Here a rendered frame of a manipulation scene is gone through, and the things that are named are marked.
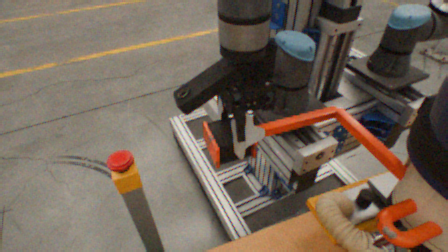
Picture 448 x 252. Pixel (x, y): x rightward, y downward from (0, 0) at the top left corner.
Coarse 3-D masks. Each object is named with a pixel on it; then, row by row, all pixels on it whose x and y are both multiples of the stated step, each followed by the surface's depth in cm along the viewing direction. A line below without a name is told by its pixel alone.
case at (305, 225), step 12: (300, 216) 71; (312, 216) 71; (276, 228) 69; (288, 228) 69; (300, 228) 69; (312, 228) 69; (240, 240) 66; (252, 240) 66; (264, 240) 66; (276, 240) 66; (288, 240) 66; (300, 240) 66; (312, 240) 66; (324, 240) 66
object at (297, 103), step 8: (280, 88) 83; (288, 88) 82; (296, 88) 82; (304, 88) 84; (272, 96) 86; (280, 96) 85; (288, 96) 84; (296, 96) 84; (304, 96) 85; (280, 104) 86; (288, 104) 85; (296, 104) 85; (304, 104) 87; (272, 112) 88; (280, 112) 87; (288, 112) 86; (296, 112) 86
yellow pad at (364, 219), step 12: (348, 192) 58; (360, 192) 55; (372, 192) 58; (312, 204) 56; (360, 204) 55; (372, 204) 56; (384, 204) 56; (360, 216) 54; (372, 216) 54; (324, 228) 53; (360, 228) 52; (372, 228) 53; (336, 240) 51
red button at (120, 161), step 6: (120, 150) 76; (126, 150) 77; (114, 156) 74; (120, 156) 74; (126, 156) 74; (132, 156) 75; (108, 162) 73; (114, 162) 73; (120, 162) 73; (126, 162) 73; (132, 162) 74; (114, 168) 72; (120, 168) 72; (126, 168) 73
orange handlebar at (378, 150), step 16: (320, 112) 59; (336, 112) 60; (272, 128) 56; (288, 128) 57; (352, 128) 56; (368, 144) 53; (384, 160) 50; (400, 160) 49; (400, 176) 48; (384, 208) 42; (400, 208) 42; (416, 208) 42; (384, 224) 40; (432, 224) 40; (400, 240) 38; (416, 240) 38
